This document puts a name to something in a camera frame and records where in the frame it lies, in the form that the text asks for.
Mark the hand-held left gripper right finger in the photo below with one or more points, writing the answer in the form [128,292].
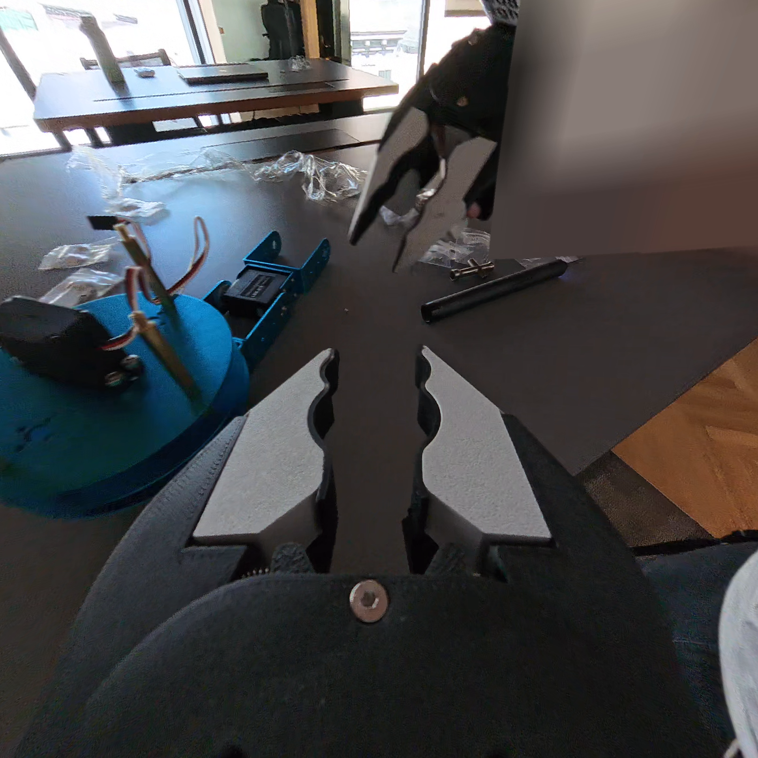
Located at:
[479,474]

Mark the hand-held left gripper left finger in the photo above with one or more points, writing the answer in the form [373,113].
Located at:
[266,468]

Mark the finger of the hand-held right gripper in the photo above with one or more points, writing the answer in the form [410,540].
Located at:
[394,148]
[453,189]

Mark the black screwdriver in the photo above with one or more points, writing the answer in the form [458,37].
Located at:
[491,290]

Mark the blue metal bracket assembly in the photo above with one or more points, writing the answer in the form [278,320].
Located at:
[314,260]

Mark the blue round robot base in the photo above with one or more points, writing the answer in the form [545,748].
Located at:
[89,438]

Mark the dark grey desk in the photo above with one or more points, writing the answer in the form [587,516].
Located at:
[533,367]

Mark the person's right hand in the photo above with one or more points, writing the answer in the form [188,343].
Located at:
[474,209]

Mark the clear bag of parts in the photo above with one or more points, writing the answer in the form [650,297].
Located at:
[391,216]

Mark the silver cross wrench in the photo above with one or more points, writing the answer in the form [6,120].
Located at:
[472,267]

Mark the brass standoff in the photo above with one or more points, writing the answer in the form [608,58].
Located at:
[145,263]
[166,358]

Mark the dark hanging jacket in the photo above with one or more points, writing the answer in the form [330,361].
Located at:
[281,29]

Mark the black servo motor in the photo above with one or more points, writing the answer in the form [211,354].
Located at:
[254,290]
[53,337]

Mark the grey closed laptop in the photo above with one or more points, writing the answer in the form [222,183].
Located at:
[222,72]

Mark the dark wooden edged table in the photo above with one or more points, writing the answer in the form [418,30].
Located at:
[177,98]

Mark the person's blue jeans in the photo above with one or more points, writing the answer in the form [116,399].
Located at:
[687,622]

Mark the wooden chair back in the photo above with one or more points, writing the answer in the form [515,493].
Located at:
[148,57]

